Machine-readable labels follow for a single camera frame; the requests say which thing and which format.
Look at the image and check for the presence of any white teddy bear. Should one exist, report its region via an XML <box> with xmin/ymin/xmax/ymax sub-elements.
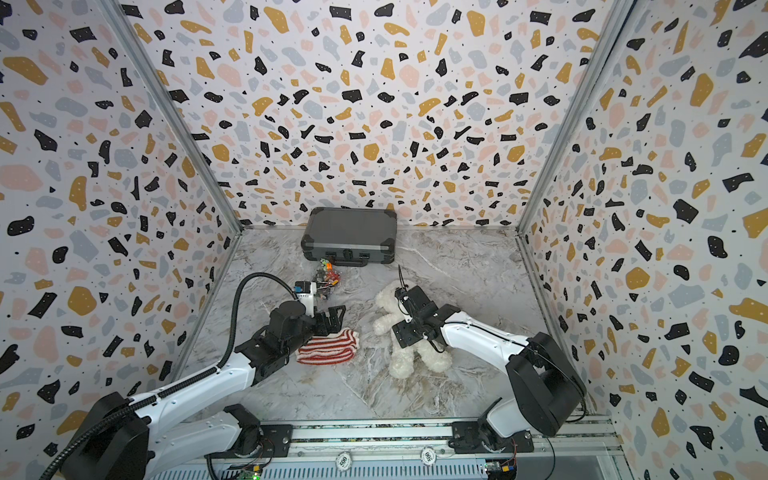
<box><xmin>371</xmin><ymin>280</ymin><xmax>454</xmax><ymax>380</ymax></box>

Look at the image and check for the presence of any bag of colourful small parts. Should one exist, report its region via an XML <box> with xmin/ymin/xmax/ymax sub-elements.
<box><xmin>314</xmin><ymin>259</ymin><xmax>341</xmax><ymax>299</ymax></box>

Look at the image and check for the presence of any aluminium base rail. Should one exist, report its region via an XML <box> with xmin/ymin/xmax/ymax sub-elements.
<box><xmin>107</xmin><ymin>416</ymin><xmax>625</xmax><ymax>480</ymax></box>

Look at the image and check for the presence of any black corrugated cable conduit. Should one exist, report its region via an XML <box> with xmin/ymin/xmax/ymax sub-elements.
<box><xmin>38</xmin><ymin>271</ymin><xmax>301</xmax><ymax>480</ymax></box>

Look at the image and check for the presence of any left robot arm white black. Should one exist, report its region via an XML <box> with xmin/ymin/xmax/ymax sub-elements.
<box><xmin>51</xmin><ymin>300</ymin><xmax>346</xmax><ymax>479</ymax></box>

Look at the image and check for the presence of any dark grey hard case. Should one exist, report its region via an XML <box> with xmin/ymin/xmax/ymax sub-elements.
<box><xmin>300</xmin><ymin>207</ymin><xmax>398</xmax><ymax>267</ymax></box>

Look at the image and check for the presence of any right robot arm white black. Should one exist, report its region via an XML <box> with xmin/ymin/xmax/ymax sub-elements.
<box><xmin>392</xmin><ymin>279</ymin><xmax>586</xmax><ymax>439</ymax></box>

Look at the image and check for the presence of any red white striped knitted sweater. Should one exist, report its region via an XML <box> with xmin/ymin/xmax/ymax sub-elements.
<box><xmin>296</xmin><ymin>328</ymin><xmax>359</xmax><ymax>366</ymax></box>

